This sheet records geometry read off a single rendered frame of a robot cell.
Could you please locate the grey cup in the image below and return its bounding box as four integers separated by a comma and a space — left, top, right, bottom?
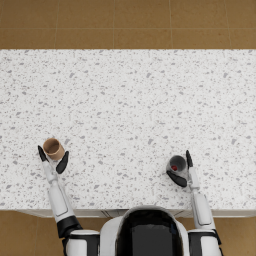
165, 154, 189, 179

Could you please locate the brown paper cup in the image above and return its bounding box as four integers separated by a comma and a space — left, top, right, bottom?
42, 137, 66, 162

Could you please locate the robot body with dark centre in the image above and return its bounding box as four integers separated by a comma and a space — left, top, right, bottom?
99, 205, 191, 256

